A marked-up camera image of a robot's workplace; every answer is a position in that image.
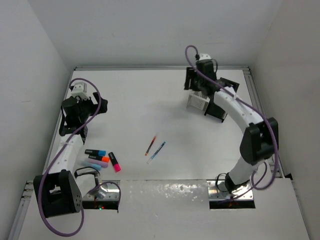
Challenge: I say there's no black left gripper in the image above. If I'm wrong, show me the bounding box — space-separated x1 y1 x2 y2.
75 92 106 123

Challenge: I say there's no blue capped highlighter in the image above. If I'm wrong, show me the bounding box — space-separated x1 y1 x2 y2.
84 149 107 157

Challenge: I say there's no orange capped highlighter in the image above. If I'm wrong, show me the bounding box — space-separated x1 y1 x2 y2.
88 155 110 163

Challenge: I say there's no purple highlighter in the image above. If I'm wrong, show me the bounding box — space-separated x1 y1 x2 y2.
87 159 109 168

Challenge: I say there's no red ink pen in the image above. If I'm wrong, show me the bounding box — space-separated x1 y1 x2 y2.
144 134 158 156

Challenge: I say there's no pink highlighter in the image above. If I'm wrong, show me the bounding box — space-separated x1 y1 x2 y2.
108 152 121 173

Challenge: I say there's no blue ink pen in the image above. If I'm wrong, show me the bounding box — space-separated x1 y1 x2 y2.
146 141 166 164

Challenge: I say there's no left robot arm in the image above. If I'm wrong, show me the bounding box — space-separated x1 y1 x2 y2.
33 92 108 219

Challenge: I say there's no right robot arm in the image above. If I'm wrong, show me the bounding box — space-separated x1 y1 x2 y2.
184 59 279 193

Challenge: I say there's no white slotted organizer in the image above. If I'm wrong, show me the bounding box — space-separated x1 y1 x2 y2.
186 90 210 112

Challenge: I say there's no black slotted organizer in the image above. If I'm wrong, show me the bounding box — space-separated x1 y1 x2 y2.
204 77 240 123

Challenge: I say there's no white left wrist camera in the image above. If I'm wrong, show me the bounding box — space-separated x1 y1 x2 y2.
71 82 89 101

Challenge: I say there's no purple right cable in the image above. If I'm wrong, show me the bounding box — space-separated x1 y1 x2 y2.
184 44 280 202

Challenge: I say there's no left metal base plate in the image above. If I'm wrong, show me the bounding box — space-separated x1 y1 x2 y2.
83 180 121 201

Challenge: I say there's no metal base plate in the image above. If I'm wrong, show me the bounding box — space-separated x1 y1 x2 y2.
83 180 121 201
206 179 254 201

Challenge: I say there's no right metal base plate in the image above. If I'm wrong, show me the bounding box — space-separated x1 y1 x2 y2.
206 179 254 201

